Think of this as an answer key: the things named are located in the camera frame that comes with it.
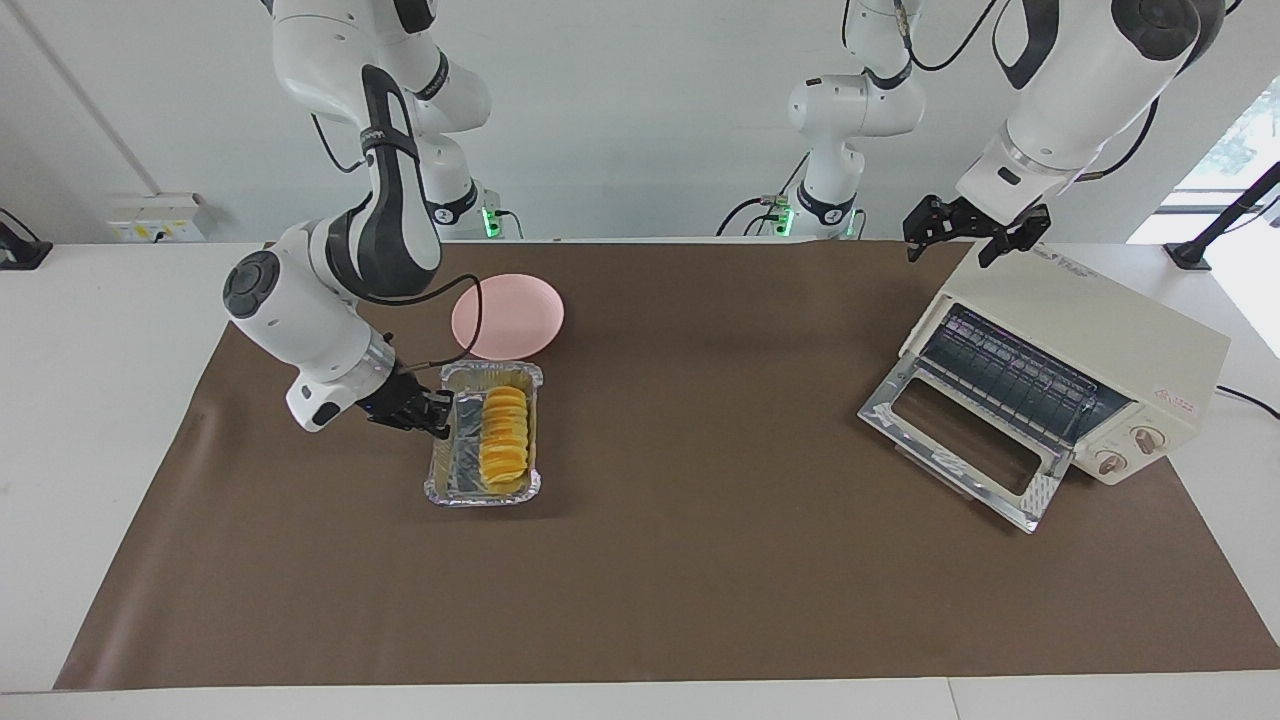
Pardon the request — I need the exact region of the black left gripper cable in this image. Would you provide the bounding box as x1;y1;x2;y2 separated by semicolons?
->
840;0;1163;183

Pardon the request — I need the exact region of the white wall outlet box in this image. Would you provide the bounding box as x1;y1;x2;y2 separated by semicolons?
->
104;192;207;245

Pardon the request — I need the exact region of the pink round plate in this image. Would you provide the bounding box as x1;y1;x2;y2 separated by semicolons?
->
451;274;566;363

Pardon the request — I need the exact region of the black clamp bracket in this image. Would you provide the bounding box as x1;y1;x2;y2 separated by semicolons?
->
0;207;54;272

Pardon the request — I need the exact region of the black oven power cord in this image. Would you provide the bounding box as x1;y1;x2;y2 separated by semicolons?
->
1214;384;1280;422

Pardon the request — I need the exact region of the black camera stand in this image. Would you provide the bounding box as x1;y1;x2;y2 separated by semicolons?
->
1164;160;1280;272

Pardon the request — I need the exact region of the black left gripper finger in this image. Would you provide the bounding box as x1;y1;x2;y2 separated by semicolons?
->
978;204;1052;269
903;196;947;264

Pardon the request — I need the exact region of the brown table mat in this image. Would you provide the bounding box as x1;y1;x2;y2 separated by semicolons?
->
55;240;1280;691

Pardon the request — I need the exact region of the glass oven door silver frame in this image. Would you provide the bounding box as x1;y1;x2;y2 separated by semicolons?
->
858;355;1069;535

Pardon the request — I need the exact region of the white toaster oven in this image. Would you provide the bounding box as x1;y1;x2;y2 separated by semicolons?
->
858;240;1232;535

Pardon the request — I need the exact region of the wire oven rack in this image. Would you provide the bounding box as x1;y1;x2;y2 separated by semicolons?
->
915;305;1113;447

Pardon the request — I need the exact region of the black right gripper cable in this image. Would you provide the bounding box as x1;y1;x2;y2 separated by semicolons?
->
355;274;485;367

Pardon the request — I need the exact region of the yellow spiral bread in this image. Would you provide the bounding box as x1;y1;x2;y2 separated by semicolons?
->
477;385;532;494

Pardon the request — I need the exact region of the aluminium foil tray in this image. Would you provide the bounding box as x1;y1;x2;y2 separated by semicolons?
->
423;360;545;509

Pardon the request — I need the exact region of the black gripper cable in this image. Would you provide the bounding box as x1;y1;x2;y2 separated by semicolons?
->
355;274;485;367
840;0;1163;183

